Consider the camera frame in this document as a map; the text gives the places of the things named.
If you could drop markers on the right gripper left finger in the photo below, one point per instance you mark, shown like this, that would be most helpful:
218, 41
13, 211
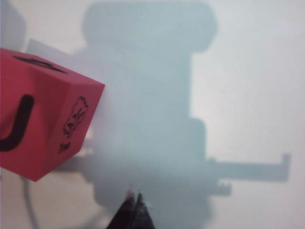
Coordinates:
124, 214

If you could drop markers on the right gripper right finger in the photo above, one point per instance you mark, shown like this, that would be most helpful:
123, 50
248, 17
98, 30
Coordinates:
143, 214

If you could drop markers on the pink foam block number 0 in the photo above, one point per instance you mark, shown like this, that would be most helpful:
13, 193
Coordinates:
43, 124

